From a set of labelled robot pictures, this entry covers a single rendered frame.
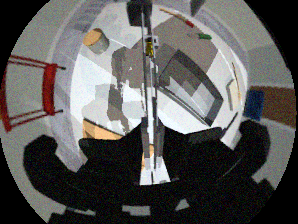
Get green-handled knife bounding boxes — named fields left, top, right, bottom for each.
left=189, top=34, right=212, bottom=40

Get light wooden board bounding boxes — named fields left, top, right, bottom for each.
left=82, top=119, right=154, bottom=172

